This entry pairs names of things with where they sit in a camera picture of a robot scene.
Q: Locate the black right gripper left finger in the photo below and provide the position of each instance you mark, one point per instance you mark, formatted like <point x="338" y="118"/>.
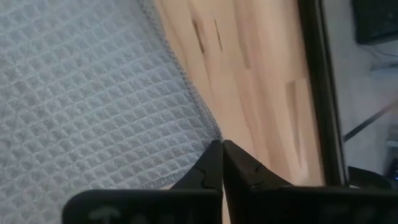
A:
<point x="186" y="205"/>

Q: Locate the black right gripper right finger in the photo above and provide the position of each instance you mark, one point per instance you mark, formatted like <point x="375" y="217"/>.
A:
<point x="280" y="205"/>

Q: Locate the grey waffle microfiber towel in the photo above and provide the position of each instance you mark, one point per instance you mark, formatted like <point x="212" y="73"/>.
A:
<point x="93" y="93"/>

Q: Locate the black floor vent grate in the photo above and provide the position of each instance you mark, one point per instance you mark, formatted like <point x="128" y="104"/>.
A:
<point x="376" y="21"/>

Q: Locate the black aluminium table frame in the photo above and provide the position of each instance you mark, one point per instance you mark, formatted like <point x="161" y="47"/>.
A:
<point x="323" y="93"/>

